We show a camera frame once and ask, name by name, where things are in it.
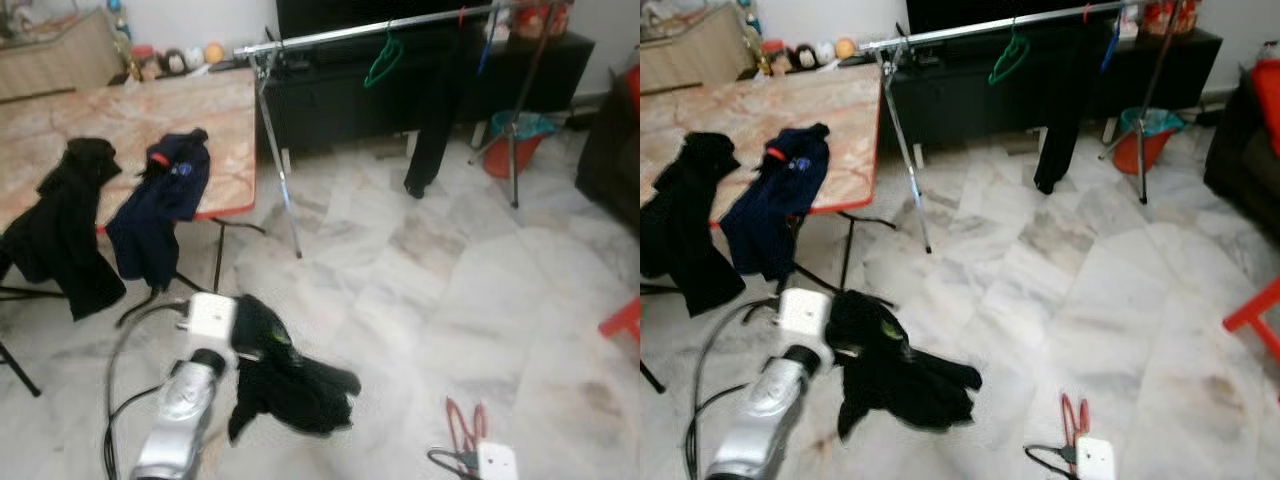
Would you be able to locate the black shirt with green logo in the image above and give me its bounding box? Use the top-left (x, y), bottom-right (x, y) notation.
top-left (825, 289), bottom-right (985, 442)
top-left (227, 293), bottom-right (363, 445)

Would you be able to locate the blue hanger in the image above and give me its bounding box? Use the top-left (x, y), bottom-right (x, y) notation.
top-left (477, 8), bottom-right (500, 77)
top-left (1099, 8), bottom-right (1124, 74)

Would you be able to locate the green hanger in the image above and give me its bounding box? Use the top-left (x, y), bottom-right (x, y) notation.
top-left (362, 24), bottom-right (407, 90)
top-left (987, 22), bottom-right (1032, 87)

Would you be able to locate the black shirt with white logo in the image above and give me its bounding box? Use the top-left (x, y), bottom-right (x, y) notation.
top-left (0, 137), bottom-right (128, 322)
top-left (640, 130), bottom-right (747, 317)

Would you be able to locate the red plastic stool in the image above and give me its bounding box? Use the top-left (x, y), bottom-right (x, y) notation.
top-left (598, 296), bottom-right (641, 347)
top-left (1222, 277), bottom-right (1280, 363)

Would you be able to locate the dark grey fabric sofa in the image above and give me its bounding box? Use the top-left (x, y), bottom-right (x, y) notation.
top-left (1202, 70), bottom-right (1280, 247)
top-left (575, 70), bottom-right (641, 229)

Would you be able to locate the navy shirt with red collar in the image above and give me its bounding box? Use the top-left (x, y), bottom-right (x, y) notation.
top-left (719, 122), bottom-right (832, 284)
top-left (105, 127), bottom-right (212, 293)

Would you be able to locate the red bin with teal bag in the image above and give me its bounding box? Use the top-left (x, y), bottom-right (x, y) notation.
top-left (483, 110), bottom-right (557, 180)
top-left (1111, 106), bottom-right (1187, 177)

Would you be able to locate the light wooden cabinet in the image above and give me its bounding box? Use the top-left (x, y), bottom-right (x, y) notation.
top-left (0, 8), bottom-right (127, 103)
top-left (640, 4), bottom-right (757, 98)

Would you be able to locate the pink marble folding table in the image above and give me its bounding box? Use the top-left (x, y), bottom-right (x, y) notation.
top-left (640, 65), bottom-right (898, 307)
top-left (0, 68), bottom-right (267, 326)

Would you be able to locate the gold trophy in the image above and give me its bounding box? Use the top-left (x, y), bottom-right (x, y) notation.
top-left (108, 0), bottom-right (137, 83)
top-left (742, 0), bottom-right (771, 77)

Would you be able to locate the long black garment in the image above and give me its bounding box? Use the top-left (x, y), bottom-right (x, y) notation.
top-left (1032, 12), bottom-right (1109, 196)
top-left (403, 8), bottom-right (483, 199)

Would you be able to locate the black TV cabinet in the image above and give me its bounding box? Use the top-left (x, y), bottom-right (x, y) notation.
top-left (884, 28), bottom-right (1224, 153)
top-left (258, 30), bottom-right (597, 159)

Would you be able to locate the black television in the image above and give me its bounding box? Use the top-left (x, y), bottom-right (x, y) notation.
top-left (277, 0), bottom-right (501, 41)
top-left (905, 0), bottom-right (1131, 37)

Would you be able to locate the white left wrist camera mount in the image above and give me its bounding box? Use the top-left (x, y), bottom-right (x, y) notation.
top-left (777, 287), bottom-right (834, 348)
top-left (186, 291), bottom-right (239, 352)

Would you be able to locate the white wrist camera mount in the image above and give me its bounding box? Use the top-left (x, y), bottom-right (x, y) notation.
top-left (1075, 436), bottom-right (1117, 480)
top-left (777, 287), bottom-right (834, 348)
top-left (186, 291), bottom-right (239, 352)
top-left (477, 440), bottom-right (520, 480)

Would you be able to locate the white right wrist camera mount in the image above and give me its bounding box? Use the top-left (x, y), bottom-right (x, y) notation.
top-left (477, 440), bottom-right (520, 480)
top-left (1075, 436), bottom-right (1117, 480)

